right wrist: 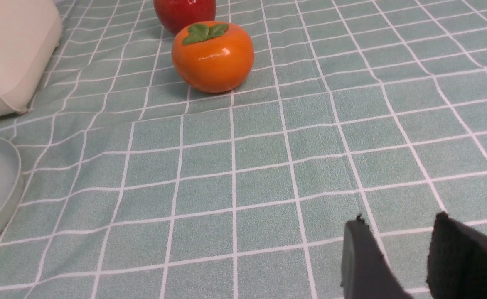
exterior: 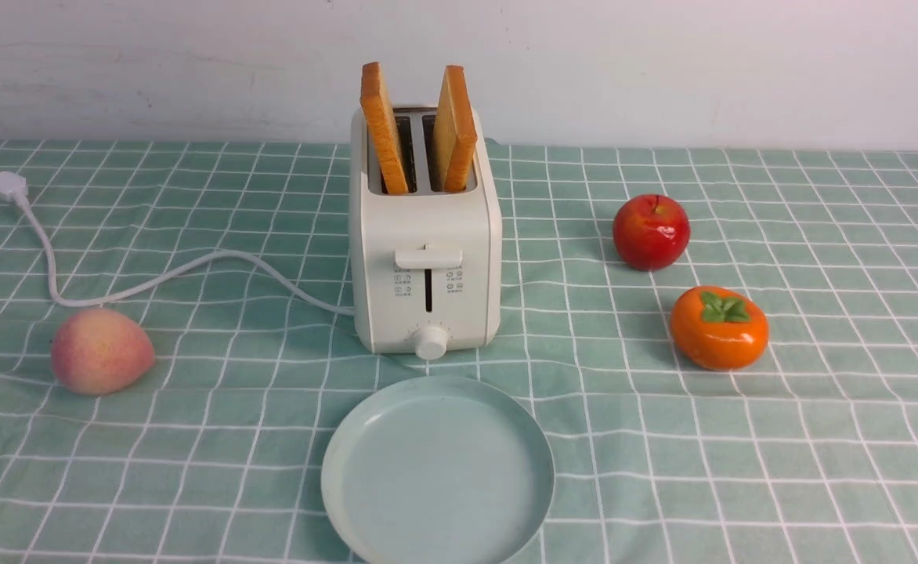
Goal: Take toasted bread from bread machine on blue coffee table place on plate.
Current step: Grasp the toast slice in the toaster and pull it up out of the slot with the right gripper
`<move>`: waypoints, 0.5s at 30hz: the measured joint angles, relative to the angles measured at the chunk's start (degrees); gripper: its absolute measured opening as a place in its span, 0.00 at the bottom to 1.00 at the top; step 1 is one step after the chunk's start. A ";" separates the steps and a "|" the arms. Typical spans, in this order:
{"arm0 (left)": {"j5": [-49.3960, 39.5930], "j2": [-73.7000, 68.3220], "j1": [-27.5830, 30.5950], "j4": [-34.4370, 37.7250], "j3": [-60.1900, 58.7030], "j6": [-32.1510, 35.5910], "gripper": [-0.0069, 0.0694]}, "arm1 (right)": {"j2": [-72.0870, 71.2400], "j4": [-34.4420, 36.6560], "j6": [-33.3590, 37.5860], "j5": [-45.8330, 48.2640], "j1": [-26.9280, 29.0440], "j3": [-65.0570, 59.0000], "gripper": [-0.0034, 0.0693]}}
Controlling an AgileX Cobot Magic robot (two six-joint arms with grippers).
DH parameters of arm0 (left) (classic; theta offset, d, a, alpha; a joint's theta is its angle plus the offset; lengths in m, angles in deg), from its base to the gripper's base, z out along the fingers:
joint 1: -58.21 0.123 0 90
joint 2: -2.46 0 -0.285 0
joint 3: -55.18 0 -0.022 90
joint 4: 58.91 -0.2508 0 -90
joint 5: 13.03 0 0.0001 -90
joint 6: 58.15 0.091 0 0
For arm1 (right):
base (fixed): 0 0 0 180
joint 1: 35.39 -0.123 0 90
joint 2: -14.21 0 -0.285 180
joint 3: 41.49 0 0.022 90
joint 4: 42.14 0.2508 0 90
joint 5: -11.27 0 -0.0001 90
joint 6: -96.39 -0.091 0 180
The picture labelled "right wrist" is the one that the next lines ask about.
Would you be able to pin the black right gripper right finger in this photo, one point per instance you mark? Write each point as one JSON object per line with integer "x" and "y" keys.
{"x": 457, "y": 260}

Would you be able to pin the green checkered tablecloth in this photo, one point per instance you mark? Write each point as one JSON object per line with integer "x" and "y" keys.
{"x": 139, "y": 187}

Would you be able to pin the red apple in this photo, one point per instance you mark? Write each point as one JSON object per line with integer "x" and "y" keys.
{"x": 174, "y": 15}

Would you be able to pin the cream white toaster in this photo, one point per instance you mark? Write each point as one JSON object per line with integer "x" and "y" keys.
{"x": 30, "y": 31}

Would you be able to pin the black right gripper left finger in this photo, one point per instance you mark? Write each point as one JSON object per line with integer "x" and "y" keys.
{"x": 365, "y": 272}

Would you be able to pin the orange persimmon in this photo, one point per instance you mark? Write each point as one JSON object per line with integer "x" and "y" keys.
{"x": 213, "y": 56}

